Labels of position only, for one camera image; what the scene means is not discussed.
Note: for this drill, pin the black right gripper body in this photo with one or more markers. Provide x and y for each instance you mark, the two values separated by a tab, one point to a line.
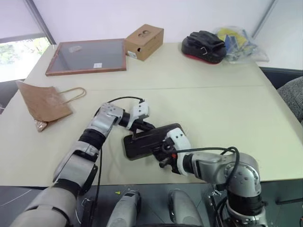
169	160

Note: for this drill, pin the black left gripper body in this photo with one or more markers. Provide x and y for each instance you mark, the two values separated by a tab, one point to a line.
142	121

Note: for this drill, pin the dark screwdriver bit case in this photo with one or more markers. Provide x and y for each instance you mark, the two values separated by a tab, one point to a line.
142	144

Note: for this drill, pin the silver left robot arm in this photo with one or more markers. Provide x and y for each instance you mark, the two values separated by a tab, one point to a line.
94	132

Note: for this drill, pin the grey rounded robot leg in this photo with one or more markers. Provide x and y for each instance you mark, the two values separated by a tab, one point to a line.
124	210
183	210

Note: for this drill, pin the silver binder clip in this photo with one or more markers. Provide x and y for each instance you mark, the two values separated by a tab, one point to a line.
216	193

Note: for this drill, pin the white label sticker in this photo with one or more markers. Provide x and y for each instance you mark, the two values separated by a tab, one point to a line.
97	65

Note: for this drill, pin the brown cardboard box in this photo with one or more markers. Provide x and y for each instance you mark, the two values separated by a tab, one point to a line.
145	43

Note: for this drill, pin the wooden framed dark board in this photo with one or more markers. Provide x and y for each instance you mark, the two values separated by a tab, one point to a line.
92	55

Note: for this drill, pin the brown paper bag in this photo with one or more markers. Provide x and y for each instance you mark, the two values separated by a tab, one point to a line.
45	101

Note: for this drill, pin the black red boxing pad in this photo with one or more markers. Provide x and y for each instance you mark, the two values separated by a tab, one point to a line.
203	47

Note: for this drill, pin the clear plastic bag with contents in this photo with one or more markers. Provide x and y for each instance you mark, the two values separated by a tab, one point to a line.
243	47

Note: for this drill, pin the thin black rod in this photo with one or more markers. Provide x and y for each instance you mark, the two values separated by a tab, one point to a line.
290	201

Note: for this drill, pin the black seat edge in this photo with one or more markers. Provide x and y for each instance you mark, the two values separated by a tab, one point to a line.
279	75

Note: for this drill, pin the grey fabric cushion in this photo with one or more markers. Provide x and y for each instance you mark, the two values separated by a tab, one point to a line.
292	94

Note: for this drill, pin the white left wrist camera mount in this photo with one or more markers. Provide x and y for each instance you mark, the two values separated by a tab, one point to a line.
140	110

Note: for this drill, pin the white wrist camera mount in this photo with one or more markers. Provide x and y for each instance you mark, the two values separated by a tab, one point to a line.
180	139
140	110

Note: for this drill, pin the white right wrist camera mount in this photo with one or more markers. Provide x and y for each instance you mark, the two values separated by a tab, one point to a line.
180	139

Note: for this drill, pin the black bracket under table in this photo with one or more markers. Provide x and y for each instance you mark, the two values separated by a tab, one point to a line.
90	215
216	212

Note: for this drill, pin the dark window frame post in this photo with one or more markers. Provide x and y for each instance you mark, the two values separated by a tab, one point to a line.
40	21

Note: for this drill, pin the grey wall post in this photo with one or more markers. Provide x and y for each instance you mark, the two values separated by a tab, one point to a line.
264	17

